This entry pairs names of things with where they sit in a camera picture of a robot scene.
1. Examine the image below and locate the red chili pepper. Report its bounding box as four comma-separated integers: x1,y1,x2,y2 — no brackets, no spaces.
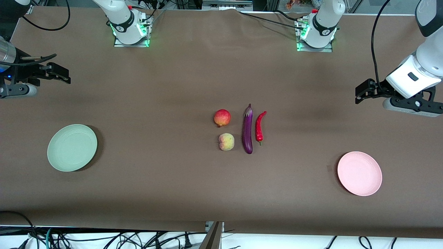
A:
255,111,267,146

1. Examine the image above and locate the purple eggplant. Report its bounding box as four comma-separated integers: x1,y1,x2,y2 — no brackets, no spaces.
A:
242,103,254,155

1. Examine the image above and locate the yellow pink peach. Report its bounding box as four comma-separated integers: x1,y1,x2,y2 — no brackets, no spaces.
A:
218,133,235,151

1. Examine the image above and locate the green round plate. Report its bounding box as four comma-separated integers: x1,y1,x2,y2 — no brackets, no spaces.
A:
47,124,98,172

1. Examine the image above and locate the pink round plate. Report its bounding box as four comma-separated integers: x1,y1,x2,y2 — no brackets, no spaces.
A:
337,151,383,197

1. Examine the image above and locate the brown table cover sheet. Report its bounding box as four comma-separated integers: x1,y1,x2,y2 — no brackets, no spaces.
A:
0,6,443,239

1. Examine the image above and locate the aluminium profile beam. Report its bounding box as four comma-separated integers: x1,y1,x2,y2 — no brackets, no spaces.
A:
199,221,225,249

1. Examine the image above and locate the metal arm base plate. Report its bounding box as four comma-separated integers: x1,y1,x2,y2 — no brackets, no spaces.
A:
114,16,153,48
295,19,334,53

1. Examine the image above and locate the short black table cable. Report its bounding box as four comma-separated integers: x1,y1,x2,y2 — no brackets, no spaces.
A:
273,10,300,22

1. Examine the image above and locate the long black table cable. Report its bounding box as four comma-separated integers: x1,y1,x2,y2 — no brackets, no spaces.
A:
238,11,307,31

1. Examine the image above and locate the thick black arc cable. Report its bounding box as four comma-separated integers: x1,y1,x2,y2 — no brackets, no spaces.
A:
0,211,36,249

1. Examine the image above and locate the grey network switch box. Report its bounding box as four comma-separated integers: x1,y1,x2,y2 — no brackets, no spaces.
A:
202,0,254,10

